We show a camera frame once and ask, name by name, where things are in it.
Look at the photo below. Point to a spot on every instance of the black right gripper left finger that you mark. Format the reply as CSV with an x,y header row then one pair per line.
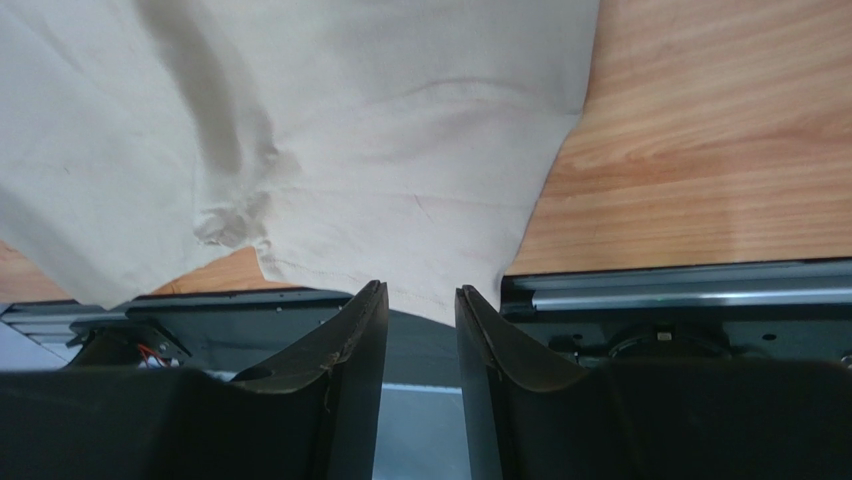
x,y
308,412

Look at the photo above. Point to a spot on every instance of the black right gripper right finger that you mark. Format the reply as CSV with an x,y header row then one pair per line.
x,y
532,414

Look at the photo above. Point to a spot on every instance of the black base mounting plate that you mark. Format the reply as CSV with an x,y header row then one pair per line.
x,y
588,327

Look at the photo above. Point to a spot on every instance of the beige t-shirt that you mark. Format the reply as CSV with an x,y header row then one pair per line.
x,y
344,141

